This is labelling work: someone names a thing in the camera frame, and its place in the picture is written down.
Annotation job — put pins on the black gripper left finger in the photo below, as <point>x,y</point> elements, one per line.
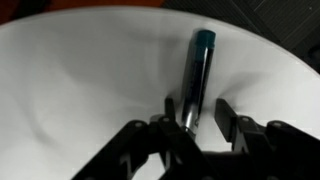
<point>181,157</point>

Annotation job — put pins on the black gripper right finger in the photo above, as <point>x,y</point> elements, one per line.
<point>248,141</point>

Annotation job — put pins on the teal marker pen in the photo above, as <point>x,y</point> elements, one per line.
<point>201,57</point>

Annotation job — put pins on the round white table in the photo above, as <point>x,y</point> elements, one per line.
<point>70,80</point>

